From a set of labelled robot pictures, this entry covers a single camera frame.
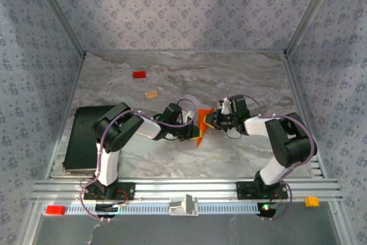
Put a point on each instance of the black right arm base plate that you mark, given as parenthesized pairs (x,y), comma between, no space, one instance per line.
(243,190)

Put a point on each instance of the left controller board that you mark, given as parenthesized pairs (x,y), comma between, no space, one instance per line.
(107,209)

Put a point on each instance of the grey plastic bracket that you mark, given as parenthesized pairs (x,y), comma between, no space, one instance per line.
(183,206)

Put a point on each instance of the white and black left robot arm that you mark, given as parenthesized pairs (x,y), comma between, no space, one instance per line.
(109,167)

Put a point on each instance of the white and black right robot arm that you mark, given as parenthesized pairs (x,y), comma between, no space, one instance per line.
(256,126)

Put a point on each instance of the yellow toy brick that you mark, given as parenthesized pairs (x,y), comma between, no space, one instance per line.
(311,201)

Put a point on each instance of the right controller board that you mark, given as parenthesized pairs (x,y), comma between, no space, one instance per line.
(266,208)

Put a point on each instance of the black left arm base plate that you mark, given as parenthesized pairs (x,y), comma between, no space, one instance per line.
(129,192)

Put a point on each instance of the large red toy brick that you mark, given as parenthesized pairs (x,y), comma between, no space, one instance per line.
(56,210)

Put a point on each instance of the white slotted strip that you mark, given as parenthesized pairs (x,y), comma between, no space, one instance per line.
(143,208)

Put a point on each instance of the aluminium side rail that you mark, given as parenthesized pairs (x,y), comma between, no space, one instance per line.
(59,141)
(303,113)

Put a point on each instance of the aluminium mounting rail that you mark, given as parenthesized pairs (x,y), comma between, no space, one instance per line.
(172,187)

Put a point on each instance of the flat black case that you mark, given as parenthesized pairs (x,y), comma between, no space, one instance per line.
(77,141)

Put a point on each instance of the aluminium corner post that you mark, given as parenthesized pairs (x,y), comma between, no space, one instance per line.
(309,12)
(61,12)

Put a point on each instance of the small red toy brick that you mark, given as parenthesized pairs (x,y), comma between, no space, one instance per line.
(139,74)

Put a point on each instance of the controller board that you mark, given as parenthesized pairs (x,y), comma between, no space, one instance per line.
(266,208)
(107,209)

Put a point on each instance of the small tan wooden tile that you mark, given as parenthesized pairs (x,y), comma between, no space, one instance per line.
(150,94)

